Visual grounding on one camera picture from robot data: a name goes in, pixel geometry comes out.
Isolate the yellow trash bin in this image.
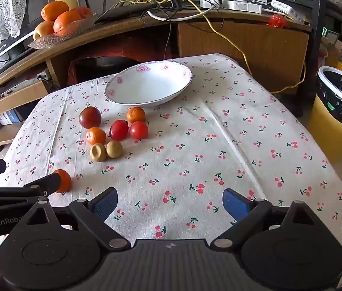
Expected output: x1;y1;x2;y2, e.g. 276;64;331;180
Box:
307;66;342;163

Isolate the dark red plum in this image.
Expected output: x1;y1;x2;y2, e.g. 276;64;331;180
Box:
78;107;102;129

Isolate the small red plastic bag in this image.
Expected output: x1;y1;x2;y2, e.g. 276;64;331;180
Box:
268;15;289;28

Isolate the red apple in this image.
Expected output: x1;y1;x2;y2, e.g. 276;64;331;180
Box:
71;7;93;20

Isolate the white set-top box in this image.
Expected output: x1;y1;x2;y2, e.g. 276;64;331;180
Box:
0;77;49;99

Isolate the white floral bowl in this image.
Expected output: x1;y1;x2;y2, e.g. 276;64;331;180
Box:
104;61;193;107

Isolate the yellow apple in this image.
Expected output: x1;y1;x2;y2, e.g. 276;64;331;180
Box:
34;21;55;40

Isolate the green and white box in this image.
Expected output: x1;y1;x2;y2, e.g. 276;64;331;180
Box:
322;27;339;44

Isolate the blue and white box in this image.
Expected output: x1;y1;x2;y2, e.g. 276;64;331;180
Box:
0;109;23;125

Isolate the white cable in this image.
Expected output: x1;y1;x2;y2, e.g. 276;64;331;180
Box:
147;4;217;22

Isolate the glass fruit dish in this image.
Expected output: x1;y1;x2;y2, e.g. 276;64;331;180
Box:
27;14;99;49

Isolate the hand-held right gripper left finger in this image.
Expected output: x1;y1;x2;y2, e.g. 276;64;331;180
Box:
23;187;132;251

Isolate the red cherry tomato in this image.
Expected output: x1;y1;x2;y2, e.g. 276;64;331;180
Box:
109;120;129;141
129;121;149;140

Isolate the large orange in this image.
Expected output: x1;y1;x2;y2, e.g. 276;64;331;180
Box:
41;0;69;21
53;10;83;35

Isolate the cherry print tablecloth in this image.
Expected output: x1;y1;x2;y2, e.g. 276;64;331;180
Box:
0;53;342;276

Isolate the large red plastic bag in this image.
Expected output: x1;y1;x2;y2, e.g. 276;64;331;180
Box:
66;41;171;87

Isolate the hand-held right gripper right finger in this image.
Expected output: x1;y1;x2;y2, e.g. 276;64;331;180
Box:
211;188;321;252

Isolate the brown longan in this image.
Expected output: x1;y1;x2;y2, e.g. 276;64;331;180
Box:
106;141;123;159
90;143;108;162

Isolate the wooden television cabinet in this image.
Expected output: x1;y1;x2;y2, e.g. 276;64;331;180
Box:
0;6;312;146

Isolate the small orange mandarin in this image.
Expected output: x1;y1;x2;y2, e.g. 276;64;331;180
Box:
86;127;107;145
53;169;72;194
127;107;146;124

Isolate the black metal shelf post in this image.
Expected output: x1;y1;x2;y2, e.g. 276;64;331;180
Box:
307;0;329;76

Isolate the white perforated device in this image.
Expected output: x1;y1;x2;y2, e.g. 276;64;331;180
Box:
270;0;306;25

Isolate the black cable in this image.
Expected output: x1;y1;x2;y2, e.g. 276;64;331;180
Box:
163;15;173;62

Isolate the black router with antennas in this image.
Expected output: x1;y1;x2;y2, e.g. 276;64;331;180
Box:
82;0;187;23

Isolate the white vented box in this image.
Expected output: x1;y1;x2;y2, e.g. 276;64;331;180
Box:
222;0;263;14

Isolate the black television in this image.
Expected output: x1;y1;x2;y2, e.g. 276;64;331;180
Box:
0;0;53;82

